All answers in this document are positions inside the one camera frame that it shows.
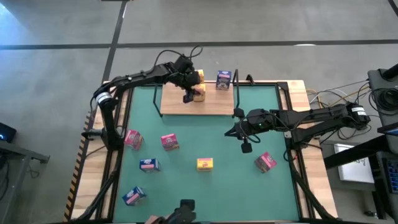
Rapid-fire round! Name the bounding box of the black metal shelf side frame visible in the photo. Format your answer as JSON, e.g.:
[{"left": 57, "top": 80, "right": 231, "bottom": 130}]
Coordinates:
[
  {"left": 231, "top": 68, "right": 242, "bottom": 119},
  {"left": 152, "top": 82, "right": 165, "bottom": 118}
]

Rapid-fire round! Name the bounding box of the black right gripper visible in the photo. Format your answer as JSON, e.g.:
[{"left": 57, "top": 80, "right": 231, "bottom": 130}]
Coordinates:
[{"left": 224, "top": 107, "right": 277, "bottom": 154}]

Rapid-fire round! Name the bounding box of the yellow black hazard strip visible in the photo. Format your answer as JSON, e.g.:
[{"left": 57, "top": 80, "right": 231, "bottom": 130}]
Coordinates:
[{"left": 63, "top": 110, "right": 96, "bottom": 222}]

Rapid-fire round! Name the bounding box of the black handheld device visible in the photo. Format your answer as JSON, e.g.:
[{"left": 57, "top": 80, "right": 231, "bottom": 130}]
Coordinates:
[{"left": 167, "top": 198, "right": 197, "bottom": 224}]

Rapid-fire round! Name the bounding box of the grey metal stand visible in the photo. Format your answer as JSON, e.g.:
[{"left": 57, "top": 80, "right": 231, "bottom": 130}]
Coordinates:
[{"left": 0, "top": 139, "right": 51, "bottom": 224}]

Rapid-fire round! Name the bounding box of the black laptop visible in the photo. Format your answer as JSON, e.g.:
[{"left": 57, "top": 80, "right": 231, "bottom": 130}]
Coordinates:
[{"left": 377, "top": 122, "right": 398, "bottom": 137}]

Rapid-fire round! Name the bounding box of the black beam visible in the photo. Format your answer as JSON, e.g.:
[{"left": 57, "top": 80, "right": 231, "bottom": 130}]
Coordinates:
[{"left": 323, "top": 134, "right": 398, "bottom": 170}]

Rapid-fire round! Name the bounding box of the green table mat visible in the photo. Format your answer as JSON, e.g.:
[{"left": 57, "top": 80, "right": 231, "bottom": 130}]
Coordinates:
[{"left": 112, "top": 85, "right": 301, "bottom": 223}]

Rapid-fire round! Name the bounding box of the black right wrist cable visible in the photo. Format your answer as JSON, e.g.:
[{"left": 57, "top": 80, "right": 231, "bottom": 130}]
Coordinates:
[{"left": 241, "top": 118, "right": 261, "bottom": 144}]

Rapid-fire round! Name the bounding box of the grey equipment cart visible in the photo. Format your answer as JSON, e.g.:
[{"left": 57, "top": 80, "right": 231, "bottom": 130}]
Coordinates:
[{"left": 368, "top": 63, "right": 398, "bottom": 131}]

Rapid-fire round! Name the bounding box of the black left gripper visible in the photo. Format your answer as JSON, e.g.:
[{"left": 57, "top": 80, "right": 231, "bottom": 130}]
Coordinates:
[{"left": 172, "top": 55, "right": 201, "bottom": 105}]

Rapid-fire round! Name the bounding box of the white board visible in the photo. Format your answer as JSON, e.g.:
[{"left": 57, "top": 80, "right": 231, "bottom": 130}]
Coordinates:
[{"left": 333, "top": 142, "right": 376, "bottom": 184}]

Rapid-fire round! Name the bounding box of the blue lit keyboard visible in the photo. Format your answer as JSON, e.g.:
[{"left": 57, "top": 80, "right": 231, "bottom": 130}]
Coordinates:
[{"left": 381, "top": 157, "right": 398, "bottom": 194}]

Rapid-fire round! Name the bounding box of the blue Frosted Flakes cereal box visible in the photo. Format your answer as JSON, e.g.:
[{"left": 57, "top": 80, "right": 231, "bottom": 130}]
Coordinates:
[
  {"left": 139, "top": 157, "right": 162, "bottom": 174},
  {"left": 215, "top": 70, "right": 233, "bottom": 91},
  {"left": 121, "top": 185, "right": 147, "bottom": 207}
]

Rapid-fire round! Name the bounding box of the black clamp handle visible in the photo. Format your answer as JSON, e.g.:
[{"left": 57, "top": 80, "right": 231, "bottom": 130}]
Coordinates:
[{"left": 81, "top": 128, "right": 104, "bottom": 141}]

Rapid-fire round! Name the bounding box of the black box with blue light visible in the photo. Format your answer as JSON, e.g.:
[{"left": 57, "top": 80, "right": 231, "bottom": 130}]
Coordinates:
[{"left": 0, "top": 121, "right": 18, "bottom": 144}]

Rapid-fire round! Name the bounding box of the black table frame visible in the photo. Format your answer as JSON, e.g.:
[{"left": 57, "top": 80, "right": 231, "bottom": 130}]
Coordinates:
[{"left": 63, "top": 73, "right": 340, "bottom": 224}]

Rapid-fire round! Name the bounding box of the wooden shelf board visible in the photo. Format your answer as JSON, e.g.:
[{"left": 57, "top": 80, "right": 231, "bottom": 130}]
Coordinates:
[{"left": 159, "top": 81, "right": 235, "bottom": 116}]

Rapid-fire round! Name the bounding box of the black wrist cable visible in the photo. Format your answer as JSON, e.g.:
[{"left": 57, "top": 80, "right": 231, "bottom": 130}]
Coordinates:
[
  {"left": 153, "top": 45, "right": 203, "bottom": 68},
  {"left": 241, "top": 118, "right": 261, "bottom": 144}
]

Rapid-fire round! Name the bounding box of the yellow Corn Pops cereal box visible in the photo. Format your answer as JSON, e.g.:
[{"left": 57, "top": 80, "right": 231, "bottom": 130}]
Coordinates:
[
  {"left": 196, "top": 157, "right": 215, "bottom": 172},
  {"left": 195, "top": 68, "right": 206, "bottom": 85},
  {"left": 193, "top": 83, "right": 206, "bottom": 103}
]

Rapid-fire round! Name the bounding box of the pink Raisin Bran cereal box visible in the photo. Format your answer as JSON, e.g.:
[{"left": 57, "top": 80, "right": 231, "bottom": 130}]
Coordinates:
[
  {"left": 160, "top": 133, "right": 180, "bottom": 152},
  {"left": 123, "top": 129, "right": 144, "bottom": 151},
  {"left": 254, "top": 151, "right": 278, "bottom": 174}
]

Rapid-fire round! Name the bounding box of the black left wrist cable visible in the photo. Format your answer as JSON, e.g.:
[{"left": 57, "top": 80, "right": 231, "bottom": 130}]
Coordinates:
[{"left": 153, "top": 45, "right": 203, "bottom": 68}]

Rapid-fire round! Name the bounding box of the coiled black cable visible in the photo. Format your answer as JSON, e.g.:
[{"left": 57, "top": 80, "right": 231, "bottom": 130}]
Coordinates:
[{"left": 369, "top": 88, "right": 398, "bottom": 116}]

